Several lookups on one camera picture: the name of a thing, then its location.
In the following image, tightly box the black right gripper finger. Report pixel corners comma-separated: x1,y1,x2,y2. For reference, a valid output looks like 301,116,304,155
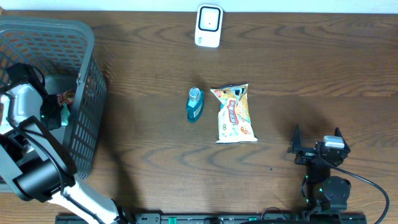
287,125,302,154
334,128,351,153

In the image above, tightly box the yellow snack chips bag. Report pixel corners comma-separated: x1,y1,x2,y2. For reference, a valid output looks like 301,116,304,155
210,83,258,144

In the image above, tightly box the teal mouthwash bottle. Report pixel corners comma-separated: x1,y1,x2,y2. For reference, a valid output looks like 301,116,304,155
186,87,205,123

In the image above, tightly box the light blue wet wipes pack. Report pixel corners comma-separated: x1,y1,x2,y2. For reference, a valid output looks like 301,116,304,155
60,103,70,126

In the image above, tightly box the red chocolate bar wrapper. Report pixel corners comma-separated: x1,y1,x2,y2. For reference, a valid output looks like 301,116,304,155
57,89,76,105

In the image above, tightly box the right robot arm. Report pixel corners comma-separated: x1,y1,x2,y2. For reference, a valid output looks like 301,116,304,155
287,127,351,212

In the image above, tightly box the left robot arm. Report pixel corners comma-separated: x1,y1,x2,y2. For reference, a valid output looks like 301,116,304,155
1,63,133,223

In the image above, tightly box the grey plastic mesh basket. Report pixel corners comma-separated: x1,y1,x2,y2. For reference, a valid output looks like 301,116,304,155
1,16,107,179

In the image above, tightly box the black right camera cable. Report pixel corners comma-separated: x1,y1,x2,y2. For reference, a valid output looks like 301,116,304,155
315,146,391,224

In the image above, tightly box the black camera cable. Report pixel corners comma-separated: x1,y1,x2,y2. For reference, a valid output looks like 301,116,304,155
315,146,391,224
6,93,103,224

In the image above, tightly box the black left camera cable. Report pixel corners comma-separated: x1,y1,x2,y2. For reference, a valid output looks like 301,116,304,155
6,93,103,224

